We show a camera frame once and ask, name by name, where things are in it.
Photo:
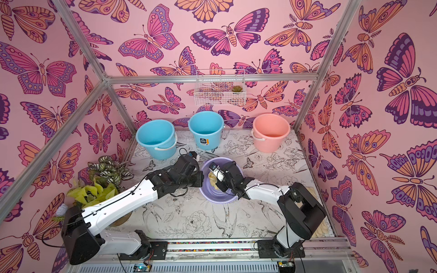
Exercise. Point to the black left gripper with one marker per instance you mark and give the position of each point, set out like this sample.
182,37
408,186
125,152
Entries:
200,176

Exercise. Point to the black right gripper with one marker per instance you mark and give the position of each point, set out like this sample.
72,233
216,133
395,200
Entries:
225,177

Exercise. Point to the yellow cleaning cloth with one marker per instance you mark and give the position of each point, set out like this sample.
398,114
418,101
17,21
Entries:
213,181

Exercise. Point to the purple plastic bucket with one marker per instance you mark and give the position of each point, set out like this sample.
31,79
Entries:
209,191

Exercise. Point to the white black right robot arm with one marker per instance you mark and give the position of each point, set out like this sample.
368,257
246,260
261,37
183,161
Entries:
302,212

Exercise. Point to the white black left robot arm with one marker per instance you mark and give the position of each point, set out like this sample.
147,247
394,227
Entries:
84,230

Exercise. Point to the left light blue bucket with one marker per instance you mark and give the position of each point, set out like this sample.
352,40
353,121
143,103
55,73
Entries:
159,138

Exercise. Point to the light blue bucket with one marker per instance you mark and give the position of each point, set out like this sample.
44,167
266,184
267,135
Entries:
159,138
206,127

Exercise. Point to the middle light blue bucket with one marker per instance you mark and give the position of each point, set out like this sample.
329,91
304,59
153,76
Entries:
206,127

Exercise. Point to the pink plastic bucket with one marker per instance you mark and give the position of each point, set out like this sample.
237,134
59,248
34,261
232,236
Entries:
269,131

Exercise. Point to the potted green leafy plant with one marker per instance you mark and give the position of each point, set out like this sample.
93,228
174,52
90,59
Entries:
99,182

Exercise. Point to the small green succulent plant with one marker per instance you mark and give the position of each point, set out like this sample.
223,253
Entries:
237,89

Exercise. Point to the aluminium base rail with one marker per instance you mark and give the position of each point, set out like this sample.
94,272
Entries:
253,255

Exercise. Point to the white wire wall basket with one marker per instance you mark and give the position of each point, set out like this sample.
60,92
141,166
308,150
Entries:
215,87

